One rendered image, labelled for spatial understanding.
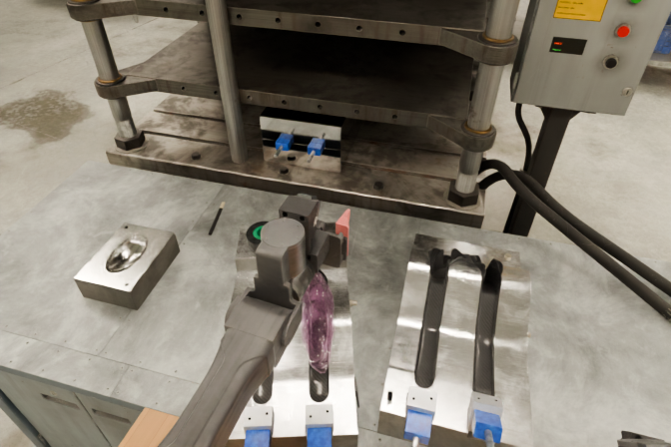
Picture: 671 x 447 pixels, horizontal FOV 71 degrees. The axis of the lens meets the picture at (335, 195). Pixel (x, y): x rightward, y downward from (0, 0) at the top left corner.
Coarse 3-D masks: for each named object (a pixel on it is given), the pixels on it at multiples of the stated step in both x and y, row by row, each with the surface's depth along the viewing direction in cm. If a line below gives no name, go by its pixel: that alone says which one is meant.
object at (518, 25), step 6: (516, 18) 426; (522, 18) 426; (516, 24) 414; (522, 24) 414; (516, 30) 403; (516, 36) 392; (654, 54) 363; (660, 54) 363; (666, 54) 363; (654, 60) 355; (660, 60) 355; (666, 60) 355; (666, 66) 353
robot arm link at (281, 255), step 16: (272, 224) 62; (288, 224) 62; (272, 240) 59; (288, 240) 59; (304, 240) 60; (256, 256) 58; (272, 256) 57; (288, 256) 59; (304, 256) 62; (272, 272) 59; (288, 272) 61; (256, 288) 62; (272, 288) 61; (288, 288) 60; (288, 304) 62; (288, 320) 59; (288, 336) 59
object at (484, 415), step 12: (480, 396) 82; (492, 396) 83; (468, 408) 84; (480, 408) 80; (492, 408) 80; (468, 420) 81; (480, 420) 77; (492, 420) 77; (480, 432) 76; (492, 432) 76; (492, 444) 72
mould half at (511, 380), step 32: (416, 256) 106; (480, 256) 116; (512, 256) 116; (416, 288) 102; (448, 288) 101; (512, 288) 100; (416, 320) 99; (448, 320) 98; (512, 320) 97; (416, 352) 93; (448, 352) 93; (512, 352) 93; (448, 384) 87; (512, 384) 88; (384, 416) 85; (448, 416) 83; (512, 416) 83
